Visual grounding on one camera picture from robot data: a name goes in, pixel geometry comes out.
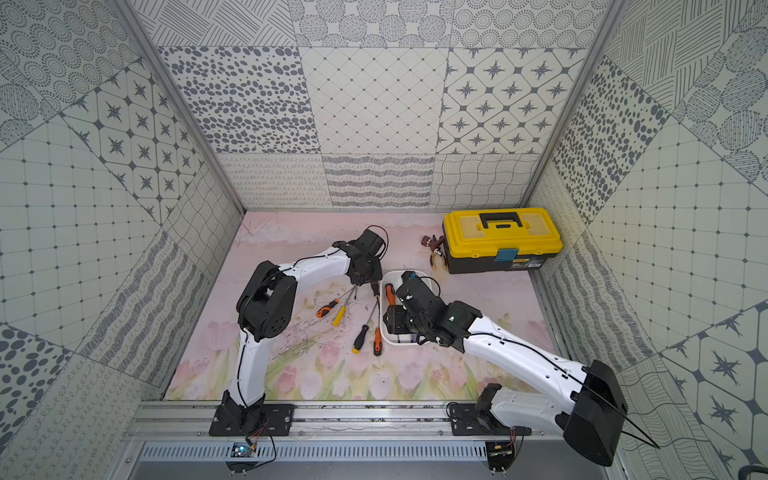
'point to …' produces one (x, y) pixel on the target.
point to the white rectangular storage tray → (394, 277)
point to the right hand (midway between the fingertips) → (394, 319)
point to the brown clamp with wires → (434, 244)
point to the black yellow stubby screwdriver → (362, 333)
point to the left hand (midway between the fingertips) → (379, 272)
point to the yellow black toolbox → (496, 239)
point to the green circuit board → (241, 450)
